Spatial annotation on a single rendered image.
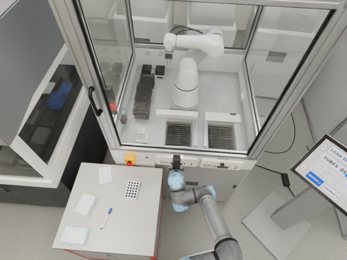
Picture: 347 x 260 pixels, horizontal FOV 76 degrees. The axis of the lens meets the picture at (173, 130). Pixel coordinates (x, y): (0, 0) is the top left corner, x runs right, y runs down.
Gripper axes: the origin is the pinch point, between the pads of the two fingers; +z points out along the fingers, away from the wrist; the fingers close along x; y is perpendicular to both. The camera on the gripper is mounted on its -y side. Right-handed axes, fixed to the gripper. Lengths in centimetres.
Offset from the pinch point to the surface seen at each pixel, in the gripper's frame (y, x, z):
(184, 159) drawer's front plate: -3.3, 5.4, 11.5
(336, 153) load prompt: -16, 94, -9
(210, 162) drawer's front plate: -2.8, 23.7, 12.3
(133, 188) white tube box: 19.5, -28.8, 12.5
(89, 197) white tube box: 26, -56, 4
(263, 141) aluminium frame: -20, 51, -9
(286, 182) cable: 24, 120, 100
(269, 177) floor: 21, 104, 107
